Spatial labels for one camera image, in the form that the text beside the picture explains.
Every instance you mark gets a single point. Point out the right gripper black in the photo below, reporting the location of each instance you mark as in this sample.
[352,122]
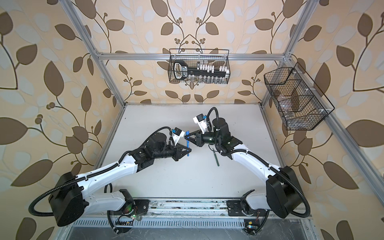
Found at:
[199,140]

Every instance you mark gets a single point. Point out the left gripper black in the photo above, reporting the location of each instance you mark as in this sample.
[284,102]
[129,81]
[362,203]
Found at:
[177,151]

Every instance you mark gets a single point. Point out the blue pen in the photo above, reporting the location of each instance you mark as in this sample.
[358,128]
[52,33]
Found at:
[188,143]

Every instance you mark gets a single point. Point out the green pen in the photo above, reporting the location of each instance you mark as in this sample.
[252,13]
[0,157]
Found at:
[216,158]

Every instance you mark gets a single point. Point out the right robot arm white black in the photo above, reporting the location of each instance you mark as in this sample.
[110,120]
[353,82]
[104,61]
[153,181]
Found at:
[283,195]

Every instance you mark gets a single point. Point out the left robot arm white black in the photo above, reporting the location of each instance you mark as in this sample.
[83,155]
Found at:
[77,195]

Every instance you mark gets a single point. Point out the black tool with white bits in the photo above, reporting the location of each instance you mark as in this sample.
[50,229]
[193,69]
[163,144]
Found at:
[183,71]

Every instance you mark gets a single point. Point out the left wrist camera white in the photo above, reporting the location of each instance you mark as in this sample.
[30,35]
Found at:
[177,134]

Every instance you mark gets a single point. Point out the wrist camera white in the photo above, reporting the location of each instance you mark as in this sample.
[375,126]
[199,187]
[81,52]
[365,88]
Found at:
[177,134]
[201,121]

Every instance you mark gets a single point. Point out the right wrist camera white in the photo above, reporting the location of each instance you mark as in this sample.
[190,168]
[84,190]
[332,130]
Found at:
[201,121]

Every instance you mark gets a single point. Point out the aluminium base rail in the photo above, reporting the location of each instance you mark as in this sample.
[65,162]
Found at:
[184,213]

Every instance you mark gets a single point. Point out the back wire basket black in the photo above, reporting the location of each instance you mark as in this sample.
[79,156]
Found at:
[217,57]

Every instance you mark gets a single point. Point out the wire basket black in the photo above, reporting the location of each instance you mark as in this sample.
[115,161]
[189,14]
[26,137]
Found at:
[217,57]
[301,105]

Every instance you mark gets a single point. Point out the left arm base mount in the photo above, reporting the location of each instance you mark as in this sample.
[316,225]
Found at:
[132,210]

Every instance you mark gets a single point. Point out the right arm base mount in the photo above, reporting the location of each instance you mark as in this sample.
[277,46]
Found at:
[240,208]

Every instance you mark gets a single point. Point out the right wire basket black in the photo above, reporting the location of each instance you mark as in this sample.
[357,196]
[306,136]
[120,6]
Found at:
[301,105]

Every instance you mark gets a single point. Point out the aluminium frame right post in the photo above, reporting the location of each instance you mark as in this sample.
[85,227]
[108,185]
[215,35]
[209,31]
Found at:
[285,59]

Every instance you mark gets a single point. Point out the aluminium frame post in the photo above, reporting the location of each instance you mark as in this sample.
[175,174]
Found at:
[69,9]
[285,59]

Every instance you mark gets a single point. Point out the aluminium frame left post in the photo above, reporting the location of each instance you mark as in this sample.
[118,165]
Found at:
[69,9]

